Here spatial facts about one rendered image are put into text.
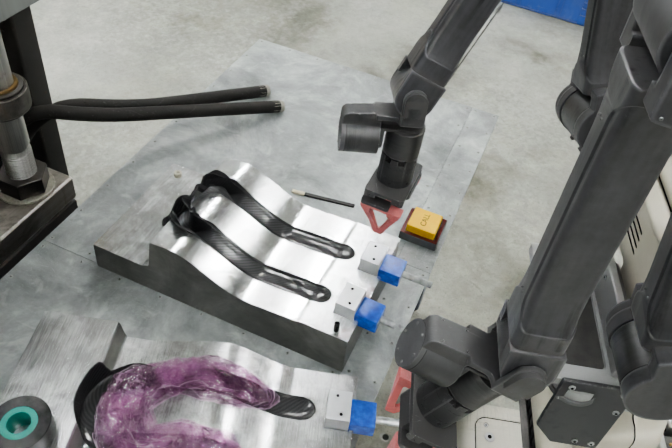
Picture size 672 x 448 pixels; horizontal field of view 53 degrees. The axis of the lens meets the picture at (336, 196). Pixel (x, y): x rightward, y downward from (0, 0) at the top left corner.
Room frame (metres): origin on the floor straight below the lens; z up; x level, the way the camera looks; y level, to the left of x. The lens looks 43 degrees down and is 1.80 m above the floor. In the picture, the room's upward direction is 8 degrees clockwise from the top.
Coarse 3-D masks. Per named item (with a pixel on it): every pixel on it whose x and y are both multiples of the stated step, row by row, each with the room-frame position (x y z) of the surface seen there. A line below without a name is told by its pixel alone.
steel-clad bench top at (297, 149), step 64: (256, 64) 1.54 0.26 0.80; (320, 64) 1.58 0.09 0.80; (192, 128) 1.23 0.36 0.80; (256, 128) 1.26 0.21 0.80; (320, 128) 1.30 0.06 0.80; (448, 128) 1.37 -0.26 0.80; (128, 192) 0.99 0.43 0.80; (320, 192) 1.07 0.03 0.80; (448, 192) 1.13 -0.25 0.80; (64, 256) 0.80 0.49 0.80; (0, 320) 0.64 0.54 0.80; (128, 320) 0.68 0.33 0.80; (192, 320) 0.70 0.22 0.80; (0, 384) 0.53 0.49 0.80
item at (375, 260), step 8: (368, 248) 0.82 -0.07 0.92; (376, 248) 0.82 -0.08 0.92; (384, 248) 0.82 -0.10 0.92; (368, 256) 0.80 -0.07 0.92; (376, 256) 0.80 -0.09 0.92; (384, 256) 0.81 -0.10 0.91; (392, 256) 0.82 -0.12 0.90; (360, 264) 0.79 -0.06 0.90; (368, 264) 0.79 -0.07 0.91; (376, 264) 0.78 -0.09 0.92; (384, 264) 0.80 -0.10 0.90; (392, 264) 0.80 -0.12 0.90; (400, 264) 0.80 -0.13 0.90; (368, 272) 0.79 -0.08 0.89; (376, 272) 0.78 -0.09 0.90; (384, 272) 0.78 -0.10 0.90; (392, 272) 0.78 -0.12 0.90; (400, 272) 0.78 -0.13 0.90; (384, 280) 0.78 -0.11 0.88; (392, 280) 0.78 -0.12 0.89; (400, 280) 0.79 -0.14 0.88; (416, 280) 0.78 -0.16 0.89; (424, 280) 0.78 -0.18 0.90
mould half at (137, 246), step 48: (144, 240) 0.81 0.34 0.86; (192, 240) 0.77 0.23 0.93; (240, 240) 0.81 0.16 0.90; (336, 240) 0.86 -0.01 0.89; (384, 240) 0.87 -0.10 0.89; (192, 288) 0.72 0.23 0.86; (240, 288) 0.72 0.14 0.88; (336, 288) 0.74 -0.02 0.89; (288, 336) 0.67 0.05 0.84; (336, 336) 0.64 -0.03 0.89
